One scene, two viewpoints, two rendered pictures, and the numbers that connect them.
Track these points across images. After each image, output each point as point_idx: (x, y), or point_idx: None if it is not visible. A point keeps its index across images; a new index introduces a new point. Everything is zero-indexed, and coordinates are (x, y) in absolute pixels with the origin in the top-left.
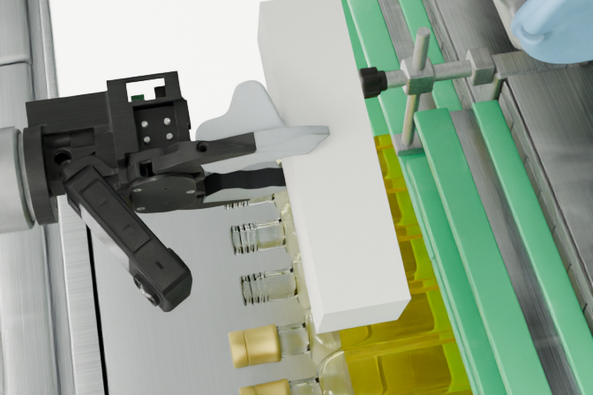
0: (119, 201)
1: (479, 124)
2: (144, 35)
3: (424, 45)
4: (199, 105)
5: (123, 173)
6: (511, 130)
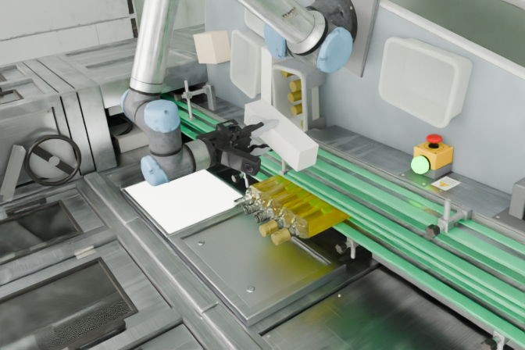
0: (233, 148)
1: None
2: (176, 200)
3: None
4: (205, 208)
5: (231, 140)
6: None
